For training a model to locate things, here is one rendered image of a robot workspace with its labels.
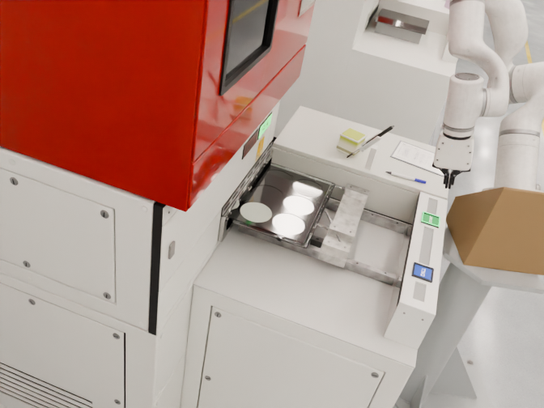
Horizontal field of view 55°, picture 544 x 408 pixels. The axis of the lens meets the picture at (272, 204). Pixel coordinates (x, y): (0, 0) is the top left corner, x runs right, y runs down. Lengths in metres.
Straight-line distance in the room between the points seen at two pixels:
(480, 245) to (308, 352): 0.66
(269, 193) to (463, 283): 0.74
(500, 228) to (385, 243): 0.35
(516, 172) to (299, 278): 0.74
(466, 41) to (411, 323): 0.74
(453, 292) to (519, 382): 0.91
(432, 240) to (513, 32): 0.66
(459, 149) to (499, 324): 1.59
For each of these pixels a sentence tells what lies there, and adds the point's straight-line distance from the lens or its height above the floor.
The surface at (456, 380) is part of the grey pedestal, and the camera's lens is 2.46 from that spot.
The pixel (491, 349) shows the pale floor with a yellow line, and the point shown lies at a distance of 2.85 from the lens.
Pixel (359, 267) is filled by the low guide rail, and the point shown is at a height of 0.84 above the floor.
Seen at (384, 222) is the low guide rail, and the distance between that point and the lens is 1.83.
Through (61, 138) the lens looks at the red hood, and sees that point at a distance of 1.14.
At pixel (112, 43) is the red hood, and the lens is 0.98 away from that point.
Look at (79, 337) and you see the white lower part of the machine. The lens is 1.54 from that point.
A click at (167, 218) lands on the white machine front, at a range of 1.12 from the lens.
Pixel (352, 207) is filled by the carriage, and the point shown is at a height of 0.88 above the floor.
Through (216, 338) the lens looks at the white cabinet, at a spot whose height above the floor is 0.63.
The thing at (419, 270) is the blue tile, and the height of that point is 0.96.
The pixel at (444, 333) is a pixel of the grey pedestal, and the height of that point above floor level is 0.46.
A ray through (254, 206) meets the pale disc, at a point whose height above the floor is 0.90.
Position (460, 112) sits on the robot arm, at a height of 1.34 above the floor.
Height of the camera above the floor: 1.89
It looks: 36 degrees down
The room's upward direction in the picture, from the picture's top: 12 degrees clockwise
